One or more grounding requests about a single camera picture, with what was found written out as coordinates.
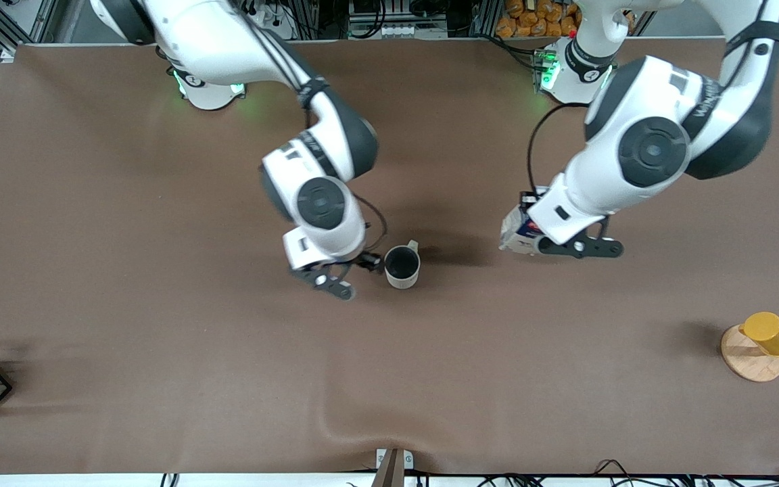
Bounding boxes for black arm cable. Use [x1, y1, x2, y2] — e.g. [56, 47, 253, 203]
[527, 101, 591, 198]
[352, 193, 389, 254]

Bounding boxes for yellow plastic cup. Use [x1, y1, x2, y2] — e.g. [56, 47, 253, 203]
[739, 312, 779, 357]

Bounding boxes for brown table mat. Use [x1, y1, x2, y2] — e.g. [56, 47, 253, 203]
[0, 37, 779, 476]

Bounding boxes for bag of orange bread rolls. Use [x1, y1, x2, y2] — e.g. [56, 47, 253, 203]
[496, 0, 583, 39]

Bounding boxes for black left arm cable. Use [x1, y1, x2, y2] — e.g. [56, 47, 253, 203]
[527, 101, 591, 198]

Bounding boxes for blue milk carton green cap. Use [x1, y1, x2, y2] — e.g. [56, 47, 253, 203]
[500, 202, 547, 256]

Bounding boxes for round wooden cup stand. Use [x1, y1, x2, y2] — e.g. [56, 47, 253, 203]
[721, 325, 779, 383]

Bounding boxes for black floor cables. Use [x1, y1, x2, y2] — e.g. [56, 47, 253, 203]
[160, 459, 779, 487]

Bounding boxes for white mug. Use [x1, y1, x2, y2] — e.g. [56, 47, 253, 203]
[384, 240, 421, 290]

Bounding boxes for white power strip with plugs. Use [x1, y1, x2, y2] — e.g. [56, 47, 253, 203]
[244, 0, 296, 41]

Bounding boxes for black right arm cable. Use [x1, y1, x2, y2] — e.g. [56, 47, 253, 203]
[352, 193, 389, 254]

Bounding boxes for metal table clamp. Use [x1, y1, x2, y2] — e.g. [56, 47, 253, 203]
[375, 448, 415, 487]

